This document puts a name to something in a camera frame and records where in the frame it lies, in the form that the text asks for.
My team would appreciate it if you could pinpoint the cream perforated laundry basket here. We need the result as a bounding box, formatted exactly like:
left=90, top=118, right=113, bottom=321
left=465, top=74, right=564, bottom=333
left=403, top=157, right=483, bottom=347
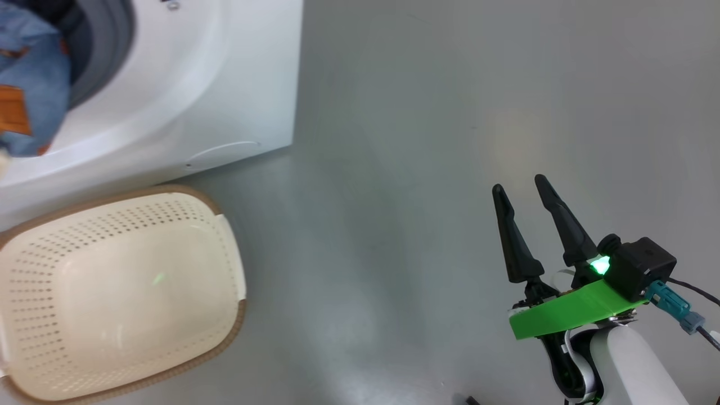
left=0, top=184, right=248, bottom=405

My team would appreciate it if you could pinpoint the right camera cable teal connector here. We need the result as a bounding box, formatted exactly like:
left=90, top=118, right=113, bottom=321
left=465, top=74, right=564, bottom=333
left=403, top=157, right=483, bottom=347
left=646, top=277, right=720, bottom=352

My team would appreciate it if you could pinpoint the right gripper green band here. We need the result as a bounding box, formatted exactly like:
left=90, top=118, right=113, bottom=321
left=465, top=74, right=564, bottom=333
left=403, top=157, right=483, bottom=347
left=492, top=174, right=647, bottom=403

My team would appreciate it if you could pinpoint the round drain filter cover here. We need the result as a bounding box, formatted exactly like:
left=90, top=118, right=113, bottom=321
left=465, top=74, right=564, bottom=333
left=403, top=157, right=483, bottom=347
left=184, top=141, right=262, bottom=169

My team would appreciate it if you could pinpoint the white washing machine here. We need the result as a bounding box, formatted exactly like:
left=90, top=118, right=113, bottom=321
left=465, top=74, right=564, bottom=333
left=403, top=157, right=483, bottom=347
left=0, top=0, right=304, bottom=231

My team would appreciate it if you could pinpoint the blue cartoon print garment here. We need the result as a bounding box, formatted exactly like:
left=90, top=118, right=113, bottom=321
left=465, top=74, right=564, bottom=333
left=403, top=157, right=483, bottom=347
left=0, top=0, right=72, bottom=158

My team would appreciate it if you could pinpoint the grey rubber door gasket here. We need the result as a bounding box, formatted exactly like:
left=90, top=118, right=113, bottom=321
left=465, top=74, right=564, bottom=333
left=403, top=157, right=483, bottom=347
left=66, top=0, right=136, bottom=109

